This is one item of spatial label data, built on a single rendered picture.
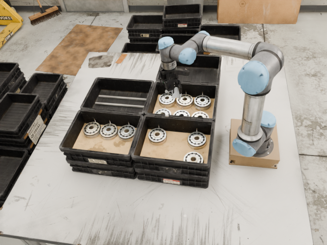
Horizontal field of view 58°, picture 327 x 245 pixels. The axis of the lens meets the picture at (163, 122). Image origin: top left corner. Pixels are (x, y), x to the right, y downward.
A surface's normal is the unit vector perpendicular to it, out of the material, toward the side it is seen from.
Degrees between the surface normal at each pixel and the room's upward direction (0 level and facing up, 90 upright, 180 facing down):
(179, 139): 0
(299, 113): 0
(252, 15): 72
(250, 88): 83
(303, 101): 0
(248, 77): 83
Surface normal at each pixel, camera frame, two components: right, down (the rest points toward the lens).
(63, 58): -0.08, -0.67
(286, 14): -0.20, 0.51
